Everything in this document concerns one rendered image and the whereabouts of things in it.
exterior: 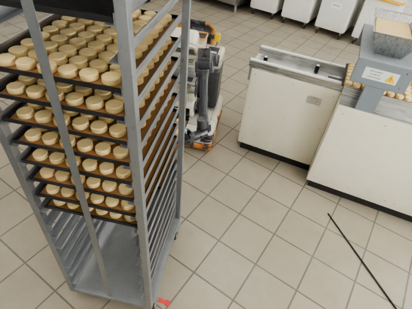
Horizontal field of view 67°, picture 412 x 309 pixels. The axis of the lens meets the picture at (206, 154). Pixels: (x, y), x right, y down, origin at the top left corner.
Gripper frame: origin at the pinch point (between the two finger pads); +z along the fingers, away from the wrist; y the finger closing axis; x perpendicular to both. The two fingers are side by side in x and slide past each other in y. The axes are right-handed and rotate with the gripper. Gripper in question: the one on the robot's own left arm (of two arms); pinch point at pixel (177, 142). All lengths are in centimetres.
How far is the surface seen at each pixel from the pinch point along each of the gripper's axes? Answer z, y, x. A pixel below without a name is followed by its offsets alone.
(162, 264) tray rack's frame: 30, 61, -32
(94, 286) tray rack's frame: 68, 60, -24
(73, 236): 68, 25, -11
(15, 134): 73, -48, -17
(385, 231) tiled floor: -133, 81, -91
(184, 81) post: 1.0, -44.1, -8.1
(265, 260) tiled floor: -35, 78, -59
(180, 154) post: 2.6, 1.5, -7.8
